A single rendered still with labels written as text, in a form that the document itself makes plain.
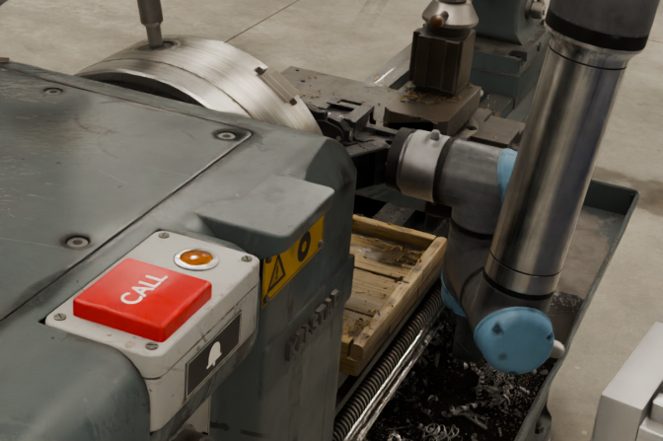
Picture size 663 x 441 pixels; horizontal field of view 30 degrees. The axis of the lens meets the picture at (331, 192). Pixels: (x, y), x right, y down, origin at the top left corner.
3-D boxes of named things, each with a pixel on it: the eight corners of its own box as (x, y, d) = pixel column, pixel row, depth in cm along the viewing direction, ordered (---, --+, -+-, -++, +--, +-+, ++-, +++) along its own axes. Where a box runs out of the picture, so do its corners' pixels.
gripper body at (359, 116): (323, 152, 148) (417, 175, 144) (293, 178, 141) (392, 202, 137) (329, 92, 145) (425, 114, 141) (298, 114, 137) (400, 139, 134)
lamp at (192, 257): (202, 278, 77) (203, 266, 76) (173, 269, 77) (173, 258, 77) (218, 263, 78) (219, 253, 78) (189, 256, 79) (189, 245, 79)
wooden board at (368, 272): (359, 378, 137) (363, 347, 135) (82, 293, 148) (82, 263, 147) (444, 264, 162) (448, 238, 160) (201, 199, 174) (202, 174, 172)
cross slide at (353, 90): (518, 191, 170) (523, 162, 168) (241, 124, 184) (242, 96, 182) (548, 151, 184) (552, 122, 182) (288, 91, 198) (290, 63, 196)
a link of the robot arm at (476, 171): (524, 246, 132) (537, 173, 128) (427, 220, 135) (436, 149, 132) (543, 217, 139) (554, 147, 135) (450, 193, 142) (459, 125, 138)
